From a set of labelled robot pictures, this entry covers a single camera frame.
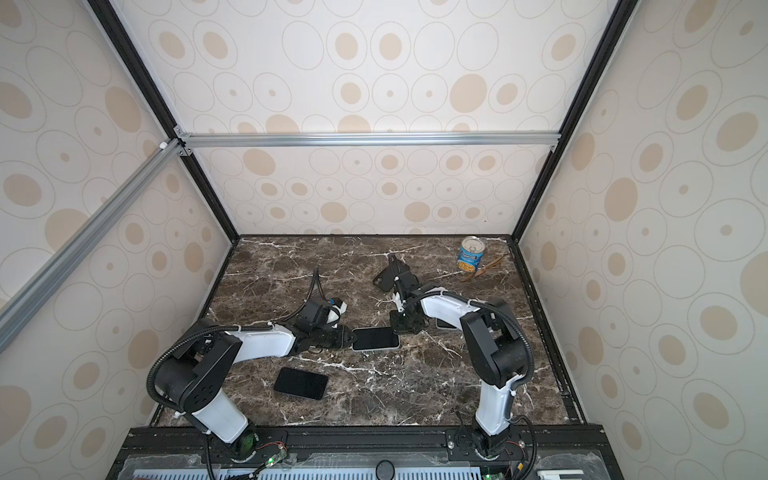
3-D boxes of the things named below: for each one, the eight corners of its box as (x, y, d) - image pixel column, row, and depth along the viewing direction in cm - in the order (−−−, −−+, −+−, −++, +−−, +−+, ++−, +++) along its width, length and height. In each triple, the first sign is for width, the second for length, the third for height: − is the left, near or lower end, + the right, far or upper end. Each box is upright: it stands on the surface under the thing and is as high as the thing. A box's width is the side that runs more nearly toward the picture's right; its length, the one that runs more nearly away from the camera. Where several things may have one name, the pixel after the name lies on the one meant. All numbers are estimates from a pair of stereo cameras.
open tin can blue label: (459, 273, 111) (464, 253, 103) (456, 256, 117) (461, 236, 108) (480, 273, 111) (487, 253, 103) (475, 256, 117) (482, 236, 108)
